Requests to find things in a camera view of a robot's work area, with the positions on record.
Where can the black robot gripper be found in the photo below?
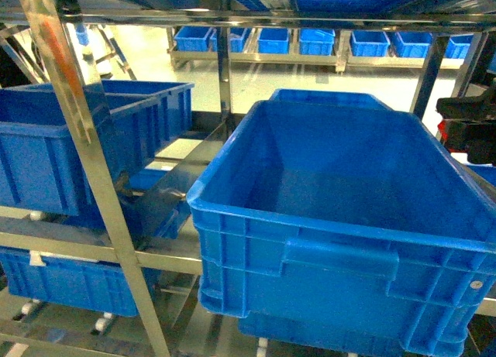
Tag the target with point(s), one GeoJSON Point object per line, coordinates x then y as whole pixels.
{"type": "Point", "coordinates": [468, 126]}

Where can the steel flow rack shelf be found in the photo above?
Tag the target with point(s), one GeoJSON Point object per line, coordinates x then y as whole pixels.
{"type": "Point", "coordinates": [142, 221]}

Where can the blue crate lower left shelf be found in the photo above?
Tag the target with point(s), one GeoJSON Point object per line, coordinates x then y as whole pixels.
{"type": "Point", "coordinates": [99, 286]}

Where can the blue crate shelf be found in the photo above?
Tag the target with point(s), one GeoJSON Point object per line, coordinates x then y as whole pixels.
{"type": "Point", "coordinates": [99, 286]}
{"type": "Point", "coordinates": [40, 166]}

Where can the large blue crate front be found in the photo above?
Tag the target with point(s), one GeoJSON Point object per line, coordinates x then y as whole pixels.
{"type": "Point", "coordinates": [350, 229]}

